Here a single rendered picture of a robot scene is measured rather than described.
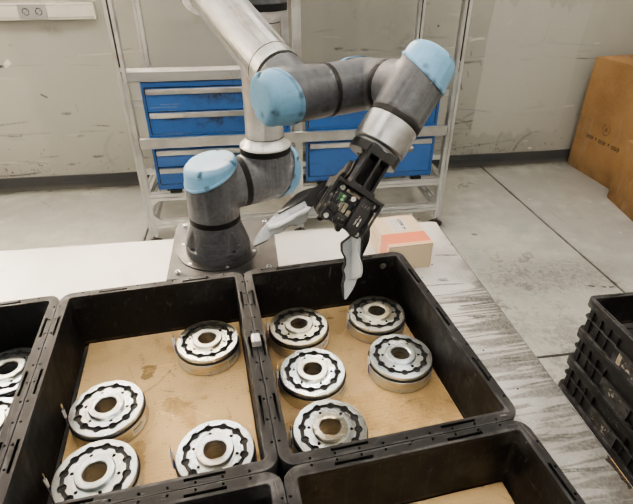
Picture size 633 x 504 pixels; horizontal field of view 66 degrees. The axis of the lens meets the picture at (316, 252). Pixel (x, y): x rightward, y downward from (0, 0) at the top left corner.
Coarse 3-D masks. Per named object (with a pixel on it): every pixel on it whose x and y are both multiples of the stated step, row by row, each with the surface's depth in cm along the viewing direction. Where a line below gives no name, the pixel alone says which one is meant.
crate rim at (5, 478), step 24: (120, 288) 82; (144, 288) 82; (240, 288) 82; (48, 336) 72; (48, 360) 68; (24, 408) 60; (264, 408) 60; (24, 432) 57; (264, 432) 57; (0, 480) 52; (168, 480) 52; (192, 480) 52; (216, 480) 52
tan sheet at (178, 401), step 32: (96, 352) 83; (128, 352) 83; (160, 352) 83; (96, 384) 77; (160, 384) 77; (192, 384) 77; (224, 384) 77; (160, 416) 72; (192, 416) 72; (224, 416) 72; (160, 448) 67; (256, 448) 67; (160, 480) 63
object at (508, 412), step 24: (312, 264) 88; (336, 264) 89; (408, 264) 88; (264, 336) 72; (456, 336) 72; (264, 360) 68; (480, 360) 68; (264, 384) 64; (504, 408) 60; (408, 432) 57; (432, 432) 57; (288, 456) 55; (312, 456) 55; (336, 456) 55
